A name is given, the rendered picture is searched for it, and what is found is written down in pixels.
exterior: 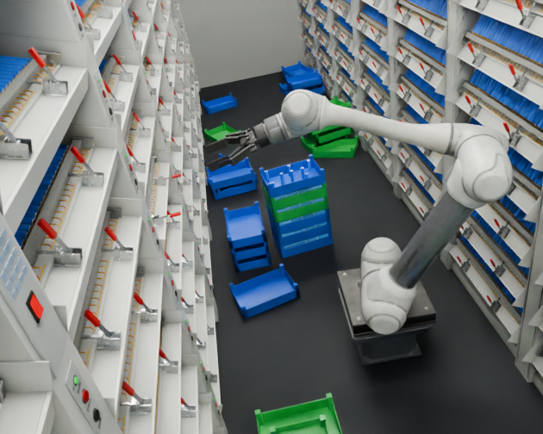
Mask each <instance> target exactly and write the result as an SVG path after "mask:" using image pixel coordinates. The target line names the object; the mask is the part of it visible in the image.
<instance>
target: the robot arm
mask: <svg viewBox="0 0 543 434"><path fill-rule="evenodd" d="M280 119H281V120H280ZM264 123H265V124H264V125H263V123H261V124H258V125H257V126H255V127H253V132H252V130H251V128H248V129H247V130H244V131H239V132H235V133H228V134H226V135H225V136H226V137H224V138H223V139H220V140H217V141H216V142H214V143H211V144H209V145H207V146H205V147H206V149H207V151H208V153H209V154H210V153H212V152H216V151H218V150H220V149H222V148H224V147H226V146H229V145H231V144H240V146H239V147H238V148H237V149H236V150H235V151H234V152H232V153H231V154H230V155H229V156H228V155H226V156H224V157H222V158H218V159H217V160H214V161H212V162H210V163H207V166H208V167H209V170H210V172H212V171H215V170H218V169H220V168H221V167H224V166H226V165H228V164H231V165H232V166H235V165H236V164H238V163H239V162H240V161H242V160H243V159H244V158H246V157H248V156H249V155H251V154H252V153H254V152H256V151H257V150H258V149H257V147H256V146H260V147H261V148H263V147H266V146H268V145H270V144H271V142H272V144H273V145H276V144H278V143H281V142H283V141H285V140H288V138H289V139H291V138H297V137H300V136H303V135H305V134H307V133H311V132H313V131H321V130H322V129H323V128H324V127H327V126H343V127H350V128H354V129H358V130H360V131H364V132H367V133H372V134H375V135H377V136H381V137H384V138H386V139H390V140H396V141H400V142H403V143H407V144H411V145H414V146H419V147H423V148H426V149H428V150H432V151H434V152H438V153H441V154H445V155H449V156H453V157H455V159H456V162H455V164H454V166H453V169H452V173H451V175H450V177H449V179H448V181H447V184H446V193H445V194H444V195H443V196H442V197H441V199H440V200H439V202H438V203H437V205H436V206H435V207H434V209H433V210H432V212H431V213H430V215H429V216H428V217H427V218H426V219H425V221H424V222H423V224H422V225H421V227H420V228H419V230H418V231H417V232H416V234H415V235H414V237H413V238H412V239H411V240H410V241H409V243H408V244H407V246H406V247H405V249H404V250H403V252H401V250H400V248H399V247H398V245H397V244H396V243H395V242H394V241H392V240H391V239H387V238H376V239H373V240H371V241H370V242H368V243H367V245H366V246H365V248H364V250H363V252H362V255H361V279H360V280H358V286H359V289H360V293H361V299H360V301H361V312H362V315H363V317H364V320H365V323H366V324H367V325H368V326H369V327H370V328H371V329H372V330H373V331H375V332H377V333H380V334H391V333H393V332H397V331H398V330H399V329H400V328H401V327H402V326H403V324H404V322H405V321H406V319H407V314H408V313H409V309H410V308H411V306H412V304H413V301H414V300H415V297H416V296H417V293H418V289H417V285H416V284H417V282H418V281H419V280H420V279H421V277H422V276H423V275H424V273H425V272H426V271H427V270H428V268H429V267H430V265H431V264H432V263H433V262H434V260H435V259H436V258H437V257H438V256H439V255H440V253H441V252H442V251H443V249H444V248H445V247H446V245H447V244H448V243H449V242H450V240H451V239H452V238H453V236H454V235H455V234H456V232H457V231H458V230H459V229H460V228H461V227H462V226H463V224H464V223H465V222H466V220H467V219H468V218H469V216H470V215H471V214H472V212H473V211H474V210H475V209H476V208H480V207H483V206H484V205H485V204H487V203H489V202H495V201H497V200H499V199H501V198H502V197H503V196H505V195H506V193H507V192H508V191H509V188H510V185H511V183H512V178H513V171H512V166H511V163H510V160H509V156H508V154H507V152H508V150H509V140H508V138H507V136H506V135H505V134H503V133H501V132H499V131H497V130H495V129H493V128H491V127H484V126H479V125H473V124H466V123H439V124H412V123H406V122H400V121H394V120H391V119H388V118H384V117H381V116H377V115H372V114H368V113H365V112H362V111H358V110H355V109H351V108H345V107H341V106H338V105H334V104H332V103H331V102H330V101H329V100H328V99H327V98H326V97H325V96H321V95H318V94H316V93H314V92H312V91H308V90H294V91H292V92H291V93H289V94H288V95H287V96H286V98H285V99H284V101H283V104H282V108H281V113H279V114H277V115H274V116H272V117H269V118H267V119H265V120H264ZM282 123H283V124H282ZM229 136H230V137H229Z"/></svg>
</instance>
